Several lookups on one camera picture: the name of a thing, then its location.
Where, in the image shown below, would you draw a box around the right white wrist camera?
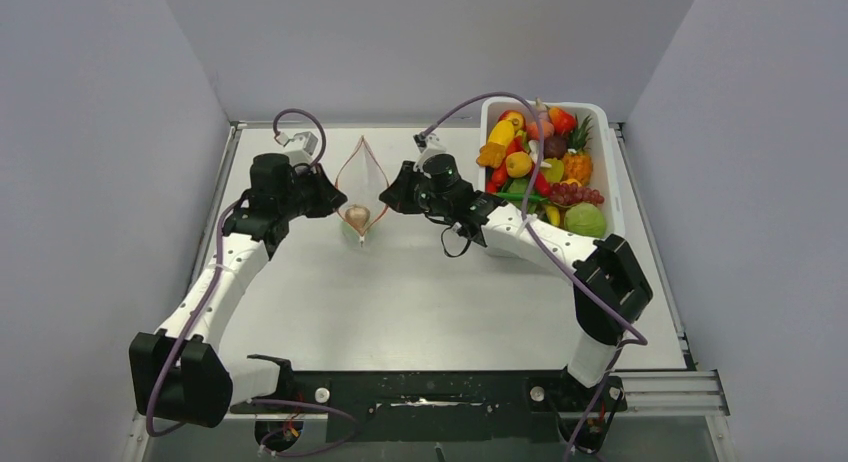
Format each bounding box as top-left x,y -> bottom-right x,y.
413,133 -> 446,172

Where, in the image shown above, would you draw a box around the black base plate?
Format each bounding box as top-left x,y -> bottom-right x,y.
231,369 -> 628,450

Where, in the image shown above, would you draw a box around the yellow toy lemon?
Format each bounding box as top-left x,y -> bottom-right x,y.
504,151 -> 534,178

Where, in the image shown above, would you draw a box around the white plastic food bin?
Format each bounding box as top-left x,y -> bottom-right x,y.
478,97 -> 625,239

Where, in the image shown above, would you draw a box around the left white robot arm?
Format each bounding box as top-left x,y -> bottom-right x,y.
129,149 -> 347,436

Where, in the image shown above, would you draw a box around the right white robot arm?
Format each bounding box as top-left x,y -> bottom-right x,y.
379,154 -> 653,409

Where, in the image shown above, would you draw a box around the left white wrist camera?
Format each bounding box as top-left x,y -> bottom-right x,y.
274,131 -> 320,165

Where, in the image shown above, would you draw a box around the green toy cabbage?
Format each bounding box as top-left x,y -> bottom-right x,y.
563,202 -> 607,238

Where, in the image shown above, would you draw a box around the green toy chili pepper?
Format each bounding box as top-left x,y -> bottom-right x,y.
496,192 -> 548,203

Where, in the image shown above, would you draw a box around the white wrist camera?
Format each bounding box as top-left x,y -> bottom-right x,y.
274,131 -> 320,165
413,133 -> 446,172

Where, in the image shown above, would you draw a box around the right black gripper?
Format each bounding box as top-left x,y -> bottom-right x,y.
381,162 -> 451,218

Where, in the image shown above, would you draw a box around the toy pineapple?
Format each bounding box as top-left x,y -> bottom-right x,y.
563,116 -> 593,186

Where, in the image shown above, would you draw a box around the aluminium frame rail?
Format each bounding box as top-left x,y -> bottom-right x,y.
135,371 -> 730,421

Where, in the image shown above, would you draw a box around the clear zip top bag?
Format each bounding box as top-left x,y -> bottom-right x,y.
335,136 -> 389,231

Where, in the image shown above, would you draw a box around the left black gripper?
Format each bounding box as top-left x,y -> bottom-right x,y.
279,163 -> 347,220

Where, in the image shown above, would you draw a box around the green toy vegetable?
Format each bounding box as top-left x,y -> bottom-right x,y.
340,223 -> 379,248

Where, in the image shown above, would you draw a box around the toy peach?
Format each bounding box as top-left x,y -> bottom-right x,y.
526,120 -> 555,142

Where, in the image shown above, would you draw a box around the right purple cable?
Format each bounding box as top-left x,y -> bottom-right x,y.
415,91 -> 649,462

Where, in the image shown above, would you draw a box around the purple toy grapes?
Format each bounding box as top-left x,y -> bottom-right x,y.
548,179 -> 605,207

